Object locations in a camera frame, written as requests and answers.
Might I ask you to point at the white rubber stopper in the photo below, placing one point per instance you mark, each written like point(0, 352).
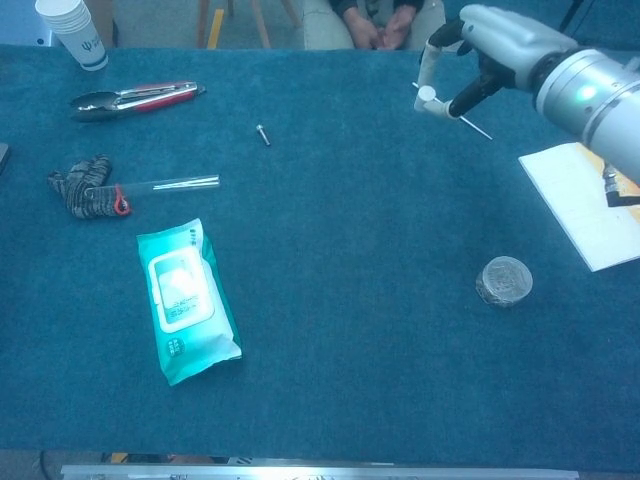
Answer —
point(426, 93)

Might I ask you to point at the aluminium frame rail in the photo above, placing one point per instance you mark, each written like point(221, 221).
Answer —
point(320, 472)

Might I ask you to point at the grey striped work glove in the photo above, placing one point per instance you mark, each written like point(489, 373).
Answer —
point(80, 172)

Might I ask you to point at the red and steel tongs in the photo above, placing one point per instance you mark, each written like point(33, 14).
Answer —
point(150, 97)

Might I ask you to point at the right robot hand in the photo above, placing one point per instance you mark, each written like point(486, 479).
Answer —
point(505, 40)

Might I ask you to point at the clear glass test tube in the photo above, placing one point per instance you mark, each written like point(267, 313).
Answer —
point(190, 182)

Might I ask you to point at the white paper sheet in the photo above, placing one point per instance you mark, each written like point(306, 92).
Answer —
point(575, 200)

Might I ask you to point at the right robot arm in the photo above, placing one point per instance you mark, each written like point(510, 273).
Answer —
point(600, 100)

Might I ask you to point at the wooden chair legs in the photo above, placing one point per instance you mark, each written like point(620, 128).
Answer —
point(260, 25)

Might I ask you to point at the teal wet wipes pack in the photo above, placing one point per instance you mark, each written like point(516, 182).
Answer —
point(190, 310)

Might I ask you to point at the stack of white paper cups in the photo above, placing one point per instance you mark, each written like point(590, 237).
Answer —
point(80, 35)

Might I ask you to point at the black tripod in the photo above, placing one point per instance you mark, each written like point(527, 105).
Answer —
point(572, 12)

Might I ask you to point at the teal felt table cloth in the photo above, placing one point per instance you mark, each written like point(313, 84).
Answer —
point(350, 250)

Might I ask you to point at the thin metal rod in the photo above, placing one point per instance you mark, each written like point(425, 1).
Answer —
point(477, 130)

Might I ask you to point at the round clear box of clips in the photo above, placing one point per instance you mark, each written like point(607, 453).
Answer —
point(505, 282)

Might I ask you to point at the seated person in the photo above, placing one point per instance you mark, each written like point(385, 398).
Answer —
point(400, 27)

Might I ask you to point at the small steel bolt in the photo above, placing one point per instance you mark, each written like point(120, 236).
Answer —
point(263, 135)

